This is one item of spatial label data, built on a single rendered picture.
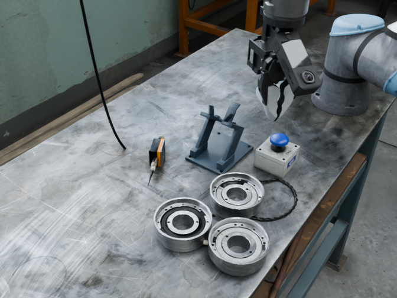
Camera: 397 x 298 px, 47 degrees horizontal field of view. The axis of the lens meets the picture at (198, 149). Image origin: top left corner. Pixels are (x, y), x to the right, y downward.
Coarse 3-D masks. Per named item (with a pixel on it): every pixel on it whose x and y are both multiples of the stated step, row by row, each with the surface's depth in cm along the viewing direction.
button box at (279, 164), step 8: (264, 144) 98; (272, 144) 97; (288, 144) 98; (256, 152) 96; (264, 152) 96; (272, 152) 96; (280, 152) 96; (288, 152) 96; (296, 152) 97; (256, 160) 98; (264, 160) 96; (272, 160) 95; (280, 160) 94; (288, 160) 94; (296, 160) 99; (264, 168) 97; (272, 168) 96; (280, 168) 95; (288, 168) 97; (280, 176) 96
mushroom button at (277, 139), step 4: (272, 136) 95; (276, 136) 95; (280, 136) 95; (284, 136) 95; (272, 140) 95; (276, 140) 94; (280, 140) 94; (284, 140) 94; (288, 140) 95; (276, 144) 94; (280, 144) 94; (284, 144) 94
